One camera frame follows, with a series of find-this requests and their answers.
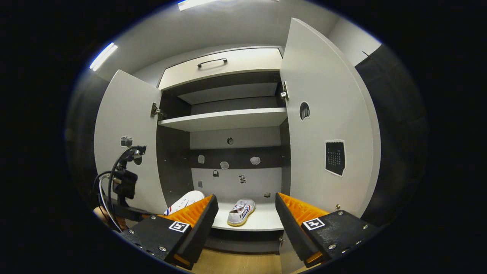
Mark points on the white cabinet shelf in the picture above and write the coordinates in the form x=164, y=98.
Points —
x=228, y=120

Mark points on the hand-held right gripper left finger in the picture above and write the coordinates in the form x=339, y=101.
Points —
x=201, y=224

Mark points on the ceiling light panel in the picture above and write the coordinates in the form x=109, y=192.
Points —
x=196, y=3

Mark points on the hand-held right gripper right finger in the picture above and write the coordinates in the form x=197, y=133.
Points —
x=291, y=224

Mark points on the white striped shoe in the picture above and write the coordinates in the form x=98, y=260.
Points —
x=240, y=213
x=186, y=199

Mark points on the ceiling light strip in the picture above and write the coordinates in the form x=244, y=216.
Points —
x=103, y=56

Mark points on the cream cabinet drawer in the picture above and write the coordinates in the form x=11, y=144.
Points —
x=243, y=62

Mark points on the black backdrop cloth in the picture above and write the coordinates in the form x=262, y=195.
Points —
x=399, y=133

